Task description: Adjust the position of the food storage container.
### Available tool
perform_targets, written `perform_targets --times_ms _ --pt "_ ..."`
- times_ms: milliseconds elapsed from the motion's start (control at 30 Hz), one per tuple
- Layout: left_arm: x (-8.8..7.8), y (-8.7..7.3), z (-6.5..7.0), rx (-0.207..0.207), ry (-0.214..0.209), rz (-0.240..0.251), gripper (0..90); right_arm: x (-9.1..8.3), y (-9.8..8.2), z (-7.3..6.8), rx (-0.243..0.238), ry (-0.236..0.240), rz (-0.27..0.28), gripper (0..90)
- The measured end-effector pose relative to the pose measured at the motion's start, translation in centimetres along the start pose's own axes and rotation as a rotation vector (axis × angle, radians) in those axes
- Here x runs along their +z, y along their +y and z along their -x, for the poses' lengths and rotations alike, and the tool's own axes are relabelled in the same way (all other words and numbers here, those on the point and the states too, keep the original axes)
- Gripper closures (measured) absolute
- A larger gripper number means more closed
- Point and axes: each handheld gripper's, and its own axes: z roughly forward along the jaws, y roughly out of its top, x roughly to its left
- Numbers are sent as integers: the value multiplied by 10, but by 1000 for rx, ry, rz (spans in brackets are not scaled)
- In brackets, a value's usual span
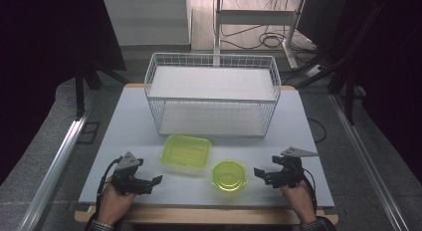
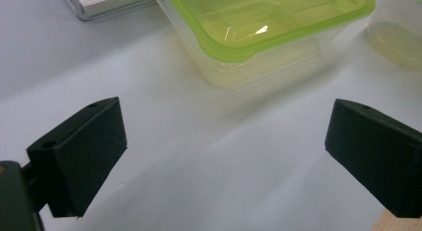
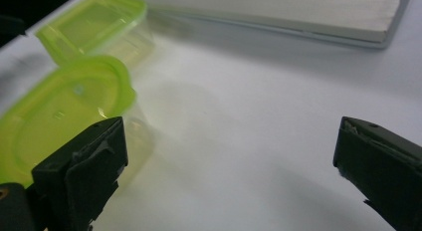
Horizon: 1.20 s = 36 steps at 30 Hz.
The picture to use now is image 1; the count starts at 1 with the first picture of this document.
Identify round green plastic container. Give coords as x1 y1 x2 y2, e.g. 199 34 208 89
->
211 159 249 193

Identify black metal stand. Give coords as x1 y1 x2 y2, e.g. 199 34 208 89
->
73 56 131 121
293 1 394 126

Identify person's right hand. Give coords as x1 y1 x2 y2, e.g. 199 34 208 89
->
279 179 318 225

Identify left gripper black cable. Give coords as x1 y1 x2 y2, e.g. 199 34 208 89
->
96 156 123 222

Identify white wire rack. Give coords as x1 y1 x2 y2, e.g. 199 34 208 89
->
143 52 283 139

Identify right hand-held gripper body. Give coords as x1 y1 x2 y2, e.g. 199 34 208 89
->
270 146 319 189

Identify rectangular green plastic container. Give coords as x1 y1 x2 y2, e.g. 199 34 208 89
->
159 133 214 176

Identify person's left hand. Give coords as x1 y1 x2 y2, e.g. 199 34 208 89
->
97 177 137 227

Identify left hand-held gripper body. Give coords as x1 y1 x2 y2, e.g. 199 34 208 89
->
110 151 154 196

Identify white metal desk frame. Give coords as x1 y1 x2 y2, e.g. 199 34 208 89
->
213 0 307 71

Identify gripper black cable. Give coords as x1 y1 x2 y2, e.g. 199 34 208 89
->
96 156 123 222
301 166 318 214

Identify aluminium rail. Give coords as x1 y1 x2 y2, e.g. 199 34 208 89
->
328 92 412 231
17 115 90 231

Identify pale grey table mat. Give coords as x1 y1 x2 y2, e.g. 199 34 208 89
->
78 86 335 209

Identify white power strip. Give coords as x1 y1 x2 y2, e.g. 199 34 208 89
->
304 64 325 79

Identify black looped floor cable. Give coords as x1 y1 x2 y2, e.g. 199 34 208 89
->
306 116 328 144

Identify white cabinet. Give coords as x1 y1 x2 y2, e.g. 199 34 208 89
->
102 0 194 48

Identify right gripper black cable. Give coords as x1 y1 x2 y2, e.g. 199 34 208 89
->
301 166 318 214

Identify black floor cables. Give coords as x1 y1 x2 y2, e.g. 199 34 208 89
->
219 0 320 56

